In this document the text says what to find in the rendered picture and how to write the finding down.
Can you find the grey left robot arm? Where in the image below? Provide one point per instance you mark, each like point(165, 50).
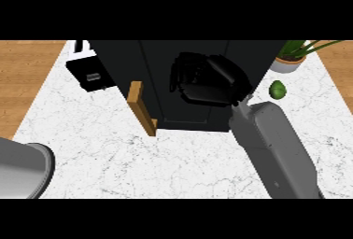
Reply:
point(20, 171)

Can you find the potted green plant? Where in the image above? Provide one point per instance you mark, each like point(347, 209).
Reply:
point(291, 57)

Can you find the green avocado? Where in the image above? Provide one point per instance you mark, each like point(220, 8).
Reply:
point(277, 89)

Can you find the dark grey cabinet door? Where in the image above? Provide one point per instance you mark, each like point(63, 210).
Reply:
point(150, 77)

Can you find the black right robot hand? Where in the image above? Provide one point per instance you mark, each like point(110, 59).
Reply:
point(208, 82)

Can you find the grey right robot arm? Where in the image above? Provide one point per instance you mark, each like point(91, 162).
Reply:
point(274, 149)

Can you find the black toaster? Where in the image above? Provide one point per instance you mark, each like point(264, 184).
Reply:
point(88, 76)

